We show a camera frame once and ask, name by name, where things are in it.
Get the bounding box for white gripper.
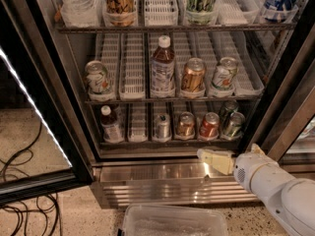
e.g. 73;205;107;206
197;144;265;185

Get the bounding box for red coke can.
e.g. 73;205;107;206
199;112;220;139

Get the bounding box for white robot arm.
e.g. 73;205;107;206
197;144;315;236

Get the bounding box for green can front bottom shelf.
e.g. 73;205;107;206
222;112;245;140

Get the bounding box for green can rear bottom shelf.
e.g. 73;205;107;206
219;100;239;123

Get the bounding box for brown can bottom shelf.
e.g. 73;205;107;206
177;112;195;137

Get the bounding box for white orange can middle right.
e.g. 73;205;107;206
212;57;238;90

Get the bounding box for silver can bottom shelf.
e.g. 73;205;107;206
156;113;170;139

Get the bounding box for gold can middle shelf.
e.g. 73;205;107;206
181;57;206;92

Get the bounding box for steel fridge base grille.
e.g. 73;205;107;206
91;158;258;209

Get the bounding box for tall tea bottle middle shelf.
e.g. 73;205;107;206
151;35;175;97

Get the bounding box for small tea bottle bottom shelf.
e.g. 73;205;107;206
100;105;123;144

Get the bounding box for green tall can top shelf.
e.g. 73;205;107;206
186;0;216;25

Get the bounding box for white green can middle left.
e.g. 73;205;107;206
85;60;110;93

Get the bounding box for blue white can top shelf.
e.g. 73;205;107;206
262;0;297;23

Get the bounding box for orange tall can top shelf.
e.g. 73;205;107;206
103;0;135;27

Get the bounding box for open glass fridge door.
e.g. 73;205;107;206
0;0;93;206

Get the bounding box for clear water bottle top shelf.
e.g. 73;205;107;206
61;0;98;28

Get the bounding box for clear plastic bin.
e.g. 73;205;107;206
117;205;228;236

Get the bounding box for black floor cables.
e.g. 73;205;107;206
0;121;63;236

